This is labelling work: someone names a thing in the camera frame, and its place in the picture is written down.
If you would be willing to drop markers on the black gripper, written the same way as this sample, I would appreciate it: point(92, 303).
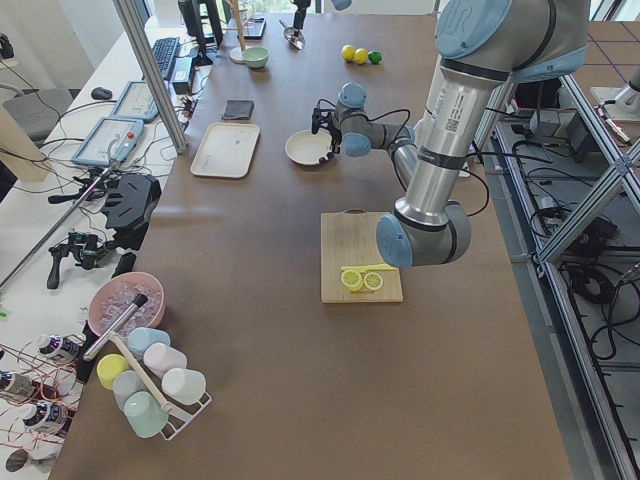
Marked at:
point(299, 19)
point(334, 138)

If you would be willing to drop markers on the cream round plate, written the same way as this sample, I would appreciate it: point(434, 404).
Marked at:
point(305, 148)

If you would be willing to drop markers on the cream rabbit tray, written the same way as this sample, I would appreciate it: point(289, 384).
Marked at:
point(226, 150)

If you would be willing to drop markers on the metal ice scoop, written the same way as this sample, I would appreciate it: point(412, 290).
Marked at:
point(294, 36)

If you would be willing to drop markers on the yellow lemon far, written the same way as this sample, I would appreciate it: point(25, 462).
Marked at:
point(348, 52)

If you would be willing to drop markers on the yellow lemon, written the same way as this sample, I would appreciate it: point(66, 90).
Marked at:
point(348, 52)
point(360, 56)

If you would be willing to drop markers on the mint green bowl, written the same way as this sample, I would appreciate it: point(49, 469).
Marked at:
point(255, 57)

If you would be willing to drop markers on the yellow lemon near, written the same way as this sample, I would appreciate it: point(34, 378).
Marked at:
point(360, 56)

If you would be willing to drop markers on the wooden cup stand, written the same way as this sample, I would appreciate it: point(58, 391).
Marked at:
point(237, 53)

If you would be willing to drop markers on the green lime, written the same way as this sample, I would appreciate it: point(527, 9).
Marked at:
point(375, 57)

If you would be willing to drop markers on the black monitor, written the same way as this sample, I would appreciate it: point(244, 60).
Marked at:
point(202, 21)

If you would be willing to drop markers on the grey folded cloth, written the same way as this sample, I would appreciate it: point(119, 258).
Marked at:
point(238, 109)

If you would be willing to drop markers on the yellow plastic knife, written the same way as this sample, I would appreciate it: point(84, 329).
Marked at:
point(370, 267)

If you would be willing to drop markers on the lemon slice upper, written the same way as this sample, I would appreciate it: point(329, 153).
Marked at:
point(351, 280)

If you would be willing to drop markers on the lemon slice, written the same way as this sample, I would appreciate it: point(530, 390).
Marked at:
point(373, 281)
point(351, 280)

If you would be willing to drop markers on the black keyboard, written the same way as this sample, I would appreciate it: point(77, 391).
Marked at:
point(165, 51)

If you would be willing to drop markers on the lemon slice lower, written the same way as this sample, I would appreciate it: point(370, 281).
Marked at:
point(373, 281)

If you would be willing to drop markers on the blue teach pendant far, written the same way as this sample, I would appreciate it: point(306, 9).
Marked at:
point(136, 102)

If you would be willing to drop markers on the blue teach pendant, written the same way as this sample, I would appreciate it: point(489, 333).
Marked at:
point(111, 140)
point(136, 102)

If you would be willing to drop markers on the black computer mouse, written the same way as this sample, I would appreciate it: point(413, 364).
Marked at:
point(101, 93)

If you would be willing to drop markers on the blue teach pendant near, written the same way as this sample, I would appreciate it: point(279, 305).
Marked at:
point(111, 140)

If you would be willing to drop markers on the metal muddler black tip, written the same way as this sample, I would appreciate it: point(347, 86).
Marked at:
point(139, 301)

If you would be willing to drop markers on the pink bowl with ice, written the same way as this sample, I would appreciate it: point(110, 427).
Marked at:
point(113, 298)

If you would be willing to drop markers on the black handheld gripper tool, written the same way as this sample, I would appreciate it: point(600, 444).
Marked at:
point(88, 250)

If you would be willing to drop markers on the light blue cup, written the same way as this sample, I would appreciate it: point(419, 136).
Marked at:
point(141, 338)

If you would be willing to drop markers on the pink cup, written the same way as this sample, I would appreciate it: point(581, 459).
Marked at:
point(159, 358)

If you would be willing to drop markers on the white cup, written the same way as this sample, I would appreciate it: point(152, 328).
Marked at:
point(184, 385)

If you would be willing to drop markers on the white cup rack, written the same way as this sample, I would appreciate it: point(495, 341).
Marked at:
point(179, 417)

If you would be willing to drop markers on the yellow cup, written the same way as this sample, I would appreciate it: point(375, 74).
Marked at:
point(109, 368)

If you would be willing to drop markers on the grey cup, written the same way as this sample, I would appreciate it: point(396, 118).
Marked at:
point(125, 385)

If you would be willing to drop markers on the mint cup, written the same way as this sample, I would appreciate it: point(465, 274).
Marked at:
point(144, 414)

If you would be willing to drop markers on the aluminium frame post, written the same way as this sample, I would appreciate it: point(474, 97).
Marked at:
point(134, 29)

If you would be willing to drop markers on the black perforated bracket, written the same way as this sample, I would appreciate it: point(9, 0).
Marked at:
point(128, 208)

